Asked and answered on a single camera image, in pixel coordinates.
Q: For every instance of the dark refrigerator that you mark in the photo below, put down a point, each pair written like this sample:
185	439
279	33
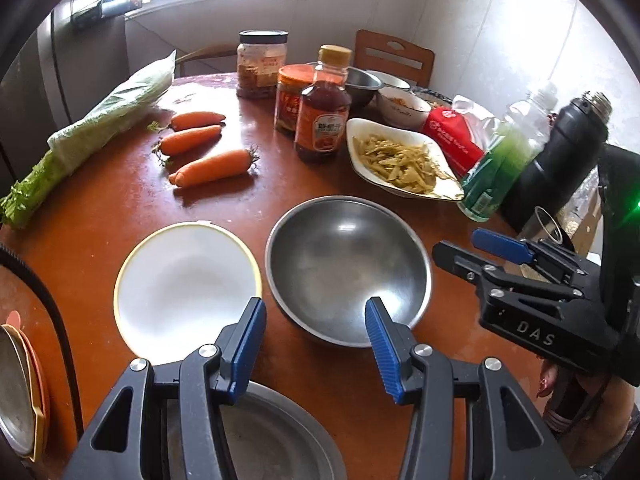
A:
75	60

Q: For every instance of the wooden chair with curved back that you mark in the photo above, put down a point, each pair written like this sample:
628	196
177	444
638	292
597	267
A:
205	57

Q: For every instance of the white bowl with food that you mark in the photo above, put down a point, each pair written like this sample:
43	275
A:
402	107

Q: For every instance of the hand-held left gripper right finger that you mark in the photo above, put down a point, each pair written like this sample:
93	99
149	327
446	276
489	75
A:
382	355

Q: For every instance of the black-lidded pickle jar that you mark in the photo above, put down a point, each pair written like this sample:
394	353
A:
260	65

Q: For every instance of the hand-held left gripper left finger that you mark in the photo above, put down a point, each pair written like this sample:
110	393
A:
247	350

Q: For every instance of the brown sauce bottle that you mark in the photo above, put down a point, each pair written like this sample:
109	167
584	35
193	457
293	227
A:
322	120

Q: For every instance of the wooden chair with cutout back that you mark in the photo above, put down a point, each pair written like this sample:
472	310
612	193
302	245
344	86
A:
395	55

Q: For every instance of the bagged celery bunch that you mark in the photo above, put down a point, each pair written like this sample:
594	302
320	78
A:
100	120

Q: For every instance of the clear plastic bag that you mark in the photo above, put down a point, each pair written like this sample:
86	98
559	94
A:
582	200

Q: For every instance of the small steel plate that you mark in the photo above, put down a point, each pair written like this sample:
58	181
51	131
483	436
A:
10	385

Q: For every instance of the person's right hand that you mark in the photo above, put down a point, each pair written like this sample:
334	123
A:
549	382

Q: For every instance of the white dish of pickled vegetables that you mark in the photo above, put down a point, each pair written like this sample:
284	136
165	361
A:
400	160

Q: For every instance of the red-lidded sauce jar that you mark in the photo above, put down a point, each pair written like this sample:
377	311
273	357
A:
289	102

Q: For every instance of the empty white bowl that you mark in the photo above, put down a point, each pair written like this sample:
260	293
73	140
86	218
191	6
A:
392	79

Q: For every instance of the black thermos flask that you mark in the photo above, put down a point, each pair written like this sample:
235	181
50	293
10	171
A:
555	160

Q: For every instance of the red tissue pack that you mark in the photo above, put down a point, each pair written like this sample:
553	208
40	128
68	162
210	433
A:
455	135

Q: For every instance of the blue-rimmed bowl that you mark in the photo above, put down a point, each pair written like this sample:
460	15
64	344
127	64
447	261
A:
435	97

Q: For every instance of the green drink bottle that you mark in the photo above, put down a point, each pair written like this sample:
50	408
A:
500	165

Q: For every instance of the large steel bowl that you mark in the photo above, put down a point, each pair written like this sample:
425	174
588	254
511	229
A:
280	440

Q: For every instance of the carrot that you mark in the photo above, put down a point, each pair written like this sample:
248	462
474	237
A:
212	167
197	120
190	140

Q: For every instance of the medium steel bowl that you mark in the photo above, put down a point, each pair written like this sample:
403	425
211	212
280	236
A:
345	260

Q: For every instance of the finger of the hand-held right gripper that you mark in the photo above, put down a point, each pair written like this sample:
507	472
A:
457	259
497	243

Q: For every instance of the small steel bowl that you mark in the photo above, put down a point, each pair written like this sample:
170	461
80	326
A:
362	85

